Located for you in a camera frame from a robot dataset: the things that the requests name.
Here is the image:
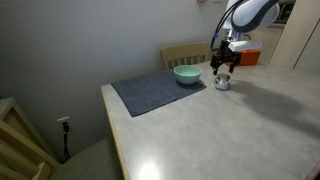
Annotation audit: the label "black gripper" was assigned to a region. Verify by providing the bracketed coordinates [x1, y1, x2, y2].
[210, 40, 241, 75]

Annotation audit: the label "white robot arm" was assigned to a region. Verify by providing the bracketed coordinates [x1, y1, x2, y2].
[210, 0, 280, 75]

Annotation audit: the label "short silver bottle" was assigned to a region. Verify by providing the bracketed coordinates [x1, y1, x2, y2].
[214, 74, 231, 90]

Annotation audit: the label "orange cardboard box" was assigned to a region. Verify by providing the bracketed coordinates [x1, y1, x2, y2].
[225, 50, 261, 66]

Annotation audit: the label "mint green bowl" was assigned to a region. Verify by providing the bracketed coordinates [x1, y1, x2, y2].
[174, 65, 202, 85]

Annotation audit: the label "dark blue placemat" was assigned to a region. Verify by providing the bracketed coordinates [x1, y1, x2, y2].
[112, 70, 206, 117]

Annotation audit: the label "light wooden chair at end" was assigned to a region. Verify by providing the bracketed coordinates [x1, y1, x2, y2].
[0, 98, 61, 180]

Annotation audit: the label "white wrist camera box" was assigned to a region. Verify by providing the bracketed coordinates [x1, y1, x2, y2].
[228, 41, 263, 52]

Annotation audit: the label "light wooden chair by wall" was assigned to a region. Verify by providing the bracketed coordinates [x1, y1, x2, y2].
[160, 42, 209, 69]

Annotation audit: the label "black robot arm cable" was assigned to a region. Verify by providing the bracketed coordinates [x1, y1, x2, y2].
[210, 0, 246, 52]

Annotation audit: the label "white wall outlet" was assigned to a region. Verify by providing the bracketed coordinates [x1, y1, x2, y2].
[56, 116, 71, 124]

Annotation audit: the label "black power cord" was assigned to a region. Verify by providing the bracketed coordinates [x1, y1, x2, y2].
[62, 121, 72, 161]

